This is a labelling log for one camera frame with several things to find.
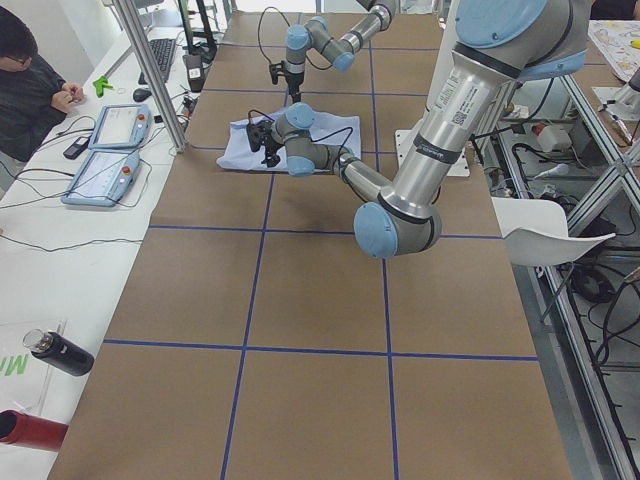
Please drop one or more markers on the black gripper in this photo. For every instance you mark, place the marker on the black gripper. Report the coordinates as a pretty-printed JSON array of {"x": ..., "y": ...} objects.
[
  {"x": 270, "y": 144},
  {"x": 295, "y": 84}
]

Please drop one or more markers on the blue striped button shirt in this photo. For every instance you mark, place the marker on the blue striped button shirt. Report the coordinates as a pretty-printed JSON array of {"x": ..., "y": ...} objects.
[{"x": 310, "y": 141}]

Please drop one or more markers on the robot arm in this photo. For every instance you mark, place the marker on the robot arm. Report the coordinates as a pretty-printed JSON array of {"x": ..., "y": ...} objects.
[
  {"x": 497, "y": 42},
  {"x": 340, "y": 53}
]

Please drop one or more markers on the black keyboard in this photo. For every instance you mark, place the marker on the black keyboard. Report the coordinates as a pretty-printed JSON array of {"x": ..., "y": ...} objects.
[{"x": 163, "y": 50}]

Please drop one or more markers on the black computer mouse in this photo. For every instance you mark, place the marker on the black computer mouse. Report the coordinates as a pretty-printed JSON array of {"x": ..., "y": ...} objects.
[{"x": 141, "y": 94}]

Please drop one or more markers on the upper teach pendant tablet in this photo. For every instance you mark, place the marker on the upper teach pendant tablet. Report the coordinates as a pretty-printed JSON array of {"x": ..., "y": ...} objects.
[{"x": 121, "y": 127}]

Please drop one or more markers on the teach pendant tablet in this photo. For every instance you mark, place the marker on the teach pendant tablet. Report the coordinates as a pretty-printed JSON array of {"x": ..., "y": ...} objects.
[
  {"x": 103, "y": 178},
  {"x": 121, "y": 127}
]

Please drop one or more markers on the lower teach pendant tablet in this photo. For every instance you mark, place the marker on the lower teach pendant tablet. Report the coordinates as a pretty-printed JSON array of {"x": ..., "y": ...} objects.
[{"x": 103, "y": 178}]

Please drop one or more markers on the green plastic tool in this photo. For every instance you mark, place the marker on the green plastic tool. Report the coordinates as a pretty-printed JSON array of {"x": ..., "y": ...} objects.
[{"x": 101, "y": 85}]

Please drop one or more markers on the black phone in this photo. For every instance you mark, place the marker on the black phone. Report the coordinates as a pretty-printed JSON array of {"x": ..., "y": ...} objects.
[{"x": 73, "y": 151}]

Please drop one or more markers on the seated person in black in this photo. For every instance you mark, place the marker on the seated person in black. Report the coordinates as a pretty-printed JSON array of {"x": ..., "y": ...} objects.
[{"x": 34, "y": 97}]

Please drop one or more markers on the white plastic chair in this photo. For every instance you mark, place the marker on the white plastic chair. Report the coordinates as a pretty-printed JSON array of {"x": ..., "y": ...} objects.
[{"x": 536, "y": 233}]

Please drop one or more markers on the black water bottle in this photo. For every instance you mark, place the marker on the black water bottle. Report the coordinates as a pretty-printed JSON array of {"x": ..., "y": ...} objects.
[{"x": 59, "y": 352}]

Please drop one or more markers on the red bottle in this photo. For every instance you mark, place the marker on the red bottle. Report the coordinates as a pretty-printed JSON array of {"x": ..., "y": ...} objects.
[{"x": 20, "y": 429}]

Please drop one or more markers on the aluminium frame post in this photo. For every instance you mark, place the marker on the aluminium frame post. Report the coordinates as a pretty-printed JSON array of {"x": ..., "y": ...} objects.
[{"x": 132, "y": 25}]

